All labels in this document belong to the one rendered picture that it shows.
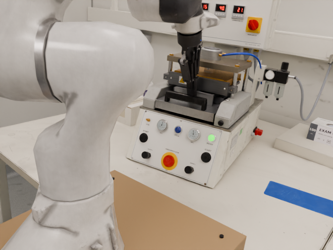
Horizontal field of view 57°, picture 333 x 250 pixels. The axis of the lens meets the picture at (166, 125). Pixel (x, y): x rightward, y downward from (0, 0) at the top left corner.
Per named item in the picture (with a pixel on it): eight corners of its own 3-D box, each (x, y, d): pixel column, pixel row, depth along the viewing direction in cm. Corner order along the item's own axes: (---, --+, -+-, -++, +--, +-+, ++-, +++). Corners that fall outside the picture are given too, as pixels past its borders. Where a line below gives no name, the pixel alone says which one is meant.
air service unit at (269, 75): (253, 93, 127) (260, 57, 121) (290, 101, 120) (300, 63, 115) (250, 96, 122) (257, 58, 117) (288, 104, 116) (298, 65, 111)
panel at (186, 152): (130, 158, 112) (144, 109, 112) (207, 186, 99) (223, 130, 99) (127, 158, 110) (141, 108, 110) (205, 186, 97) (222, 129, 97)
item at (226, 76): (192, 74, 130) (194, 51, 126) (243, 84, 121) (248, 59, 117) (173, 81, 116) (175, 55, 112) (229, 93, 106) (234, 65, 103)
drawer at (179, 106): (189, 93, 135) (191, 75, 132) (238, 104, 125) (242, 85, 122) (154, 109, 110) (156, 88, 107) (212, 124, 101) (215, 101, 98)
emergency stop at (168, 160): (163, 164, 106) (166, 154, 107) (173, 168, 105) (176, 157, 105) (161, 164, 105) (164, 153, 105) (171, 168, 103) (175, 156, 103)
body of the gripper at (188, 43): (184, 24, 98) (186, 50, 104) (171, 33, 92) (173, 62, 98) (206, 26, 95) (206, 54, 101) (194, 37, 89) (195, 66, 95)
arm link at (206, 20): (168, 16, 89) (169, 34, 93) (208, 20, 84) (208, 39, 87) (187, 2, 98) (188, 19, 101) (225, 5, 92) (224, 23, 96)
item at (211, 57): (192, 70, 137) (195, 40, 132) (261, 84, 124) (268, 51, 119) (165, 79, 117) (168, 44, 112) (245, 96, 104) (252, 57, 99)
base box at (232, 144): (188, 119, 157) (192, 86, 151) (262, 139, 141) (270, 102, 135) (125, 158, 113) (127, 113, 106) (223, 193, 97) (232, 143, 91)
